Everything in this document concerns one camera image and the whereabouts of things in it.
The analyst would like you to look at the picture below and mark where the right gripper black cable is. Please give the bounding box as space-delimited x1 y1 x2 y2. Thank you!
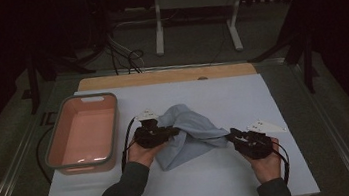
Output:
269 139 294 187

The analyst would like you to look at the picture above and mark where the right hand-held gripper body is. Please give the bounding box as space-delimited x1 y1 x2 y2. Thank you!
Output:
232 116 290 163

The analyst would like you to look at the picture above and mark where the person's right hand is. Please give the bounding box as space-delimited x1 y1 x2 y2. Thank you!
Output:
241 137 286 187

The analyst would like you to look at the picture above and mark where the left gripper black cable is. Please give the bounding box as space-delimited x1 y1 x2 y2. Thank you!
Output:
115 116 144 174

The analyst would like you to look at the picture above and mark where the black tripod stand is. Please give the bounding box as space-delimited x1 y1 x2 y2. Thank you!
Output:
240 0 324 102
14 37 101 117

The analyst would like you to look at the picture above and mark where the wooden board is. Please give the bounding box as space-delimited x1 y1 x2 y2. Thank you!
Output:
76 57 258 97

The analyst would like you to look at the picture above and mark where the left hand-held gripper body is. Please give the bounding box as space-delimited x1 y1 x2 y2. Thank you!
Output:
130 107 176 151

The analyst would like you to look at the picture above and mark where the bundle of floor cables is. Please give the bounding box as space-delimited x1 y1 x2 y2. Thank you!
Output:
105 28 147 78

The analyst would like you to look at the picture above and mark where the light blue cloth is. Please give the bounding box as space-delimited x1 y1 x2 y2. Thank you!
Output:
148 98 235 174

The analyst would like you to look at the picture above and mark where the black floor cable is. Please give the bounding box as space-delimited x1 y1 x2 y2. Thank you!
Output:
32 125 62 187

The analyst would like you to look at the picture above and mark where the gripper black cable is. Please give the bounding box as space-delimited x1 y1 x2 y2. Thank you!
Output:
115 116 144 174
269 139 294 187

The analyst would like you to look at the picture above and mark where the white table sheet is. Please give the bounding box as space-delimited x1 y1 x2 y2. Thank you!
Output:
24 63 321 196

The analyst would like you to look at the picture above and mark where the person's left hand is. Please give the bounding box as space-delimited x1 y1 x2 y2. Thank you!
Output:
124 135 169 171

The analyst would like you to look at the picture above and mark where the pink basin with grey rim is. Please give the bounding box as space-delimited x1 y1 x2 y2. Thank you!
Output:
37 90 127 180

